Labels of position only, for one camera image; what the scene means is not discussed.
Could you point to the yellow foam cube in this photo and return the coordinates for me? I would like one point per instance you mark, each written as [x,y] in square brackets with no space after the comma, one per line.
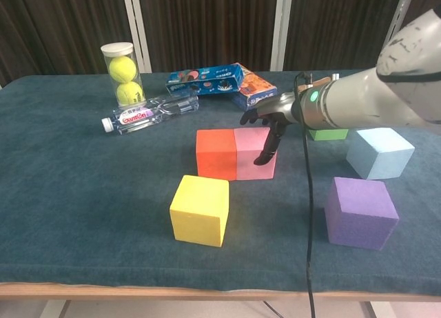
[200,211]

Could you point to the brown spiral notebook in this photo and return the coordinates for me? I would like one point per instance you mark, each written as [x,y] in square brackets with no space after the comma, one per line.
[318,82]

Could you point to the white frame post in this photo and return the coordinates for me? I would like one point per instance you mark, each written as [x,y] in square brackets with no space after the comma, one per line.
[280,28]
[396,18]
[136,28]

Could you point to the orange foam cube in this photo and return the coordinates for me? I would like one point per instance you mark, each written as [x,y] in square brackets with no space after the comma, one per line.
[215,156]

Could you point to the pink foam cube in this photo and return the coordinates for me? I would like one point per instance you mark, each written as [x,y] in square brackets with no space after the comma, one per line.
[249,152]

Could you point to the clear plastic water bottle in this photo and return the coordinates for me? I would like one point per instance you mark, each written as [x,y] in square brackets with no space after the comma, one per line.
[138,118]

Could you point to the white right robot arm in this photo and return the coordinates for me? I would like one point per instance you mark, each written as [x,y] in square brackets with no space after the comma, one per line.
[361,100]

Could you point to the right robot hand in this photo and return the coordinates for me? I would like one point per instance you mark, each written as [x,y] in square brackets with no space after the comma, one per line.
[279,107]

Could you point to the light blue foam cube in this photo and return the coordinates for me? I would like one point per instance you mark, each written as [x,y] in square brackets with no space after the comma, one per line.
[379,152]

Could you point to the green foam cube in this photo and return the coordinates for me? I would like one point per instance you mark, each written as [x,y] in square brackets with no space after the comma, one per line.
[327,134]

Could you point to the dark blue table cloth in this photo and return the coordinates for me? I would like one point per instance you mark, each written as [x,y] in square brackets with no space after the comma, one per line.
[86,194]

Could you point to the purple foam cube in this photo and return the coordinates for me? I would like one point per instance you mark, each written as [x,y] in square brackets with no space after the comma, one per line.
[358,214]

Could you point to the white table leg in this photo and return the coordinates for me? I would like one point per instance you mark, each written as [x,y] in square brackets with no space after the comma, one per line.
[386,311]
[51,309]

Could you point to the clear tennis ball tube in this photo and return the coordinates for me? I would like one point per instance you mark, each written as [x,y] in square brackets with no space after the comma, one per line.
[117,49]

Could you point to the orange cracker box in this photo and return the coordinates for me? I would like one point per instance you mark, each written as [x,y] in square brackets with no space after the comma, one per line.
[256,90]

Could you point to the yellow tennis ball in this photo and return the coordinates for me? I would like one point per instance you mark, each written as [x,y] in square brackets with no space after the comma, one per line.
[122,69]
[129,94]

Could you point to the blue Oreo cookie box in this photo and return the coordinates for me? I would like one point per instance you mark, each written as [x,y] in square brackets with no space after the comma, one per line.
[203,80]

